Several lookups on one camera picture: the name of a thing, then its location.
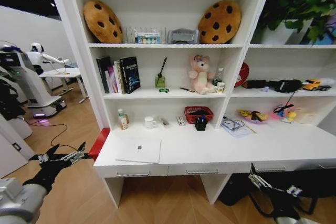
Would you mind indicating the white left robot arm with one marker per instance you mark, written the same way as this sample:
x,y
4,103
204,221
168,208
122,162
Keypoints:
x,y
15,203

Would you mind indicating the black cap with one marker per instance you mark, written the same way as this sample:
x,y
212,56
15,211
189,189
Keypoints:
x,y
284,86

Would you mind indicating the brown spine book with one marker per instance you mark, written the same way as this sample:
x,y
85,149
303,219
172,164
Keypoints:
x,y
119,77

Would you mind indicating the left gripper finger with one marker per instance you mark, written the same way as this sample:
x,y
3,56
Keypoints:
x,y
78,154
51,151

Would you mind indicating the grey padded cushion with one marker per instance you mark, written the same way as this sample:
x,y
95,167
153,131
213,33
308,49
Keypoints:
x,y
183,36

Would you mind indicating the teal and white box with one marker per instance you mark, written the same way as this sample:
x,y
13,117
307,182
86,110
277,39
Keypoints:
x,y
147,37

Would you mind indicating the silver laptop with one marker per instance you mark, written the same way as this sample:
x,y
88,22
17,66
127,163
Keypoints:
x,y
139,150

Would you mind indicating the yellow toy truck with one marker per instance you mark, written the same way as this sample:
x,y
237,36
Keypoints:
x,y
313,84

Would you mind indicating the black wall socket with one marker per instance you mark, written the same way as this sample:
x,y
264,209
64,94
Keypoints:
x,y
16,147

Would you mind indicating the pink and white book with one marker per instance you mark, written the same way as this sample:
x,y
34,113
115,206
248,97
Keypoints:
x,y
111,79

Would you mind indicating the red mesh basket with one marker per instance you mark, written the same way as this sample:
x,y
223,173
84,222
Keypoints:
x,y
191,112

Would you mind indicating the small clear packet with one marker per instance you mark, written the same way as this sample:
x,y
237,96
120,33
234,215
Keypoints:
x,y
165,122

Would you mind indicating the red round tin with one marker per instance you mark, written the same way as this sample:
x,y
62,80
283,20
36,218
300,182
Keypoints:
x,y
242,74

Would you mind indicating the tall black book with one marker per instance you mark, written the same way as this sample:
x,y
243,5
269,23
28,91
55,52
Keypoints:
x,y
102,74

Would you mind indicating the yellow rubber duck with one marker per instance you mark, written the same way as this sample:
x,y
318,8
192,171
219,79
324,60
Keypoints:
x,y
290,117

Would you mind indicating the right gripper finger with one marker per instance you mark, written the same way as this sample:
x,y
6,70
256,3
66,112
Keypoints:
x,y
294,190
258,180

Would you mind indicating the white fence letter holder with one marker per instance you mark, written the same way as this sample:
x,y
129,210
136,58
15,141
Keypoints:
x,y
130,35

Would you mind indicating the brown cookie pillow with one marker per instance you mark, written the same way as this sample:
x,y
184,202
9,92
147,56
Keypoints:
x,y
102,22
219,22

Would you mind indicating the yellow pencil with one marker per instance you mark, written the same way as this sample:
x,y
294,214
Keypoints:
x,y
251,129

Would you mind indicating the pink plush toy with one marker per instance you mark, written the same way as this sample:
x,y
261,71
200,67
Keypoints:
x,y
200,77

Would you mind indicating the white plant pot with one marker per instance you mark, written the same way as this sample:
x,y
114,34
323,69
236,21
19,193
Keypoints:
x,y
278,33

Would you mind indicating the white paper notebook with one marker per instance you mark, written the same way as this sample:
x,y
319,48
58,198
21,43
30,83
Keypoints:
x,y
240,130

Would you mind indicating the black and yellow snack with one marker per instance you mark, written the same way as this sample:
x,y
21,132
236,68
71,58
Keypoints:
x,y
258,116

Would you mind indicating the tea bottle white cap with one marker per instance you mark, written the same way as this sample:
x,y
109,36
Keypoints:
x,y
123,120

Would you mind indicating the black pen holder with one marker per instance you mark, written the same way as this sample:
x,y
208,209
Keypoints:
x,y
200,125

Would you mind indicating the small purple object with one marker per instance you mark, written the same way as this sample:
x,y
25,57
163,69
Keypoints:
x,y
265,89

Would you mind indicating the blue and purple object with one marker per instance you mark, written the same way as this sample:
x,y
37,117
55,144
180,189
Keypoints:
x,y
328,32

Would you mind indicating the white mug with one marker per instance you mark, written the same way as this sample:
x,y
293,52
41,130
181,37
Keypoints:
x,y
149,123

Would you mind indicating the green reed diffuser bottle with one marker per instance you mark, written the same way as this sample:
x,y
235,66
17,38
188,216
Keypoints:
x,y
160,81

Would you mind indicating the white background desk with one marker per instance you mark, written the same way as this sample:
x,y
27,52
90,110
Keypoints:
x,y
63,73

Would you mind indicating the white shelf desk unit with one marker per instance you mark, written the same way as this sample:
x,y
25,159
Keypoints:
x,y
183,142

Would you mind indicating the black rectangular box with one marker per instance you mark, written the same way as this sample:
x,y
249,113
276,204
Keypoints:
x,y
256,84

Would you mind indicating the clear bottle green label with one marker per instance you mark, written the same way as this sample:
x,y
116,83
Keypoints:
x,y
218,77

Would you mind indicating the black bag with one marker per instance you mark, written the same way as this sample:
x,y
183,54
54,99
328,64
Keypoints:
x,y
236,190

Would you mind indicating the white and black machine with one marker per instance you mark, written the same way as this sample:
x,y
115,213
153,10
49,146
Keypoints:
x,y
9,93

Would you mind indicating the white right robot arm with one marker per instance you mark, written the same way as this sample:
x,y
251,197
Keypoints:
x,y
291,221

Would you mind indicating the small green clip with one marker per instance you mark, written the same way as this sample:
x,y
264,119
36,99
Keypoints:
x,y
163,90

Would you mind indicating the black pen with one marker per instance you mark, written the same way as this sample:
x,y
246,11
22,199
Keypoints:
x,y
187,89

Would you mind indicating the small white carton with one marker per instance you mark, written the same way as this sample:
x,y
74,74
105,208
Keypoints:
x,y
221,87

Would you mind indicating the yellow snack packet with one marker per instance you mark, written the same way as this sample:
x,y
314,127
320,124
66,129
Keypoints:
x,y
244,113

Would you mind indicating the purple plastic bowl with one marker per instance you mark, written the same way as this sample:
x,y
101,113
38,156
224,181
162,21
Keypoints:
x,y
253,121

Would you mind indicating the black glasses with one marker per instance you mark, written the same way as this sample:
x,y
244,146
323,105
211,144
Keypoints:
x,y
283,107

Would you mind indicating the white wheeled robot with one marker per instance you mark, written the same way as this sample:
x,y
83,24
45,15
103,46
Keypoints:
x,y
36,87

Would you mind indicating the red side panel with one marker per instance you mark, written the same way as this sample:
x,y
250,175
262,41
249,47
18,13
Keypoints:
x,y
99,142

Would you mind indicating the black book blue print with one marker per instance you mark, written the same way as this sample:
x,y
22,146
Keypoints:
x,y
131,74

